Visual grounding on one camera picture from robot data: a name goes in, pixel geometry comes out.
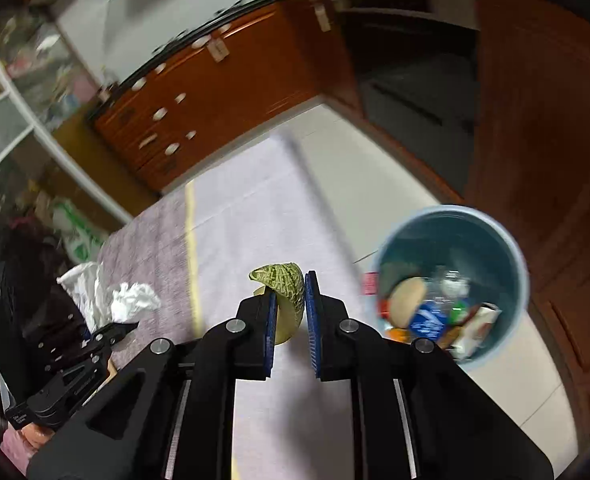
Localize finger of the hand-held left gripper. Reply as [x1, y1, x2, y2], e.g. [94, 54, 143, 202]
[81, 321, 140, 357]

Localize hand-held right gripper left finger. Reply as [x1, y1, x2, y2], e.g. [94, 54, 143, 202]
[27, 292, 278, 480]

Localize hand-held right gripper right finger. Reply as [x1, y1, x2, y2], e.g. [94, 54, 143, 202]
[305, 270, 556, 480]

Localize white tissue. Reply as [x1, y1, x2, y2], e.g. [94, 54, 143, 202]
[57, 261, 106, 332]
[107, 282, 162, 324]

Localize green melon rind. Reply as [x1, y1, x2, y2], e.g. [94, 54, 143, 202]
[249, 262, 306, 346]

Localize orange snack bag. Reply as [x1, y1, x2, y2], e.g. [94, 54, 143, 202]
[377, 299, 414, 345]

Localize blue plastic bin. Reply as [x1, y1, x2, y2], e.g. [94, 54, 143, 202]
[372, 204, 531, 374]

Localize torn white cardboard carton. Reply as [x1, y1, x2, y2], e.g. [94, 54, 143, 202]
[451, 303, 504, 359]

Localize person's left forearm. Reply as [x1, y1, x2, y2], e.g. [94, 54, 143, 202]
[0, 425, 56, 463]

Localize dark red cloth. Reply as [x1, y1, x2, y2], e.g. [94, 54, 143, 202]
[0, 207, 76, 321]

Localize green white package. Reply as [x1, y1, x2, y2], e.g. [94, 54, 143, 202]
[52, 198, 107, 264]

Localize crushed clear plastic bottle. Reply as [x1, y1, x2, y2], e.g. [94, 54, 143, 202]
[409, 267, 476, 342]

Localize red wooden drawer cabinet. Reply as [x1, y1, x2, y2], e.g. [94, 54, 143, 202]
[89, 0, 363, 195]

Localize black built-in appliance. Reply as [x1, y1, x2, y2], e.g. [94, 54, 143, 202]
[332, 0, 480, 198]

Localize red wooden door cabinet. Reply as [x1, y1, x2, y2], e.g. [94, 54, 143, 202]
[462, 0, 590, 441]

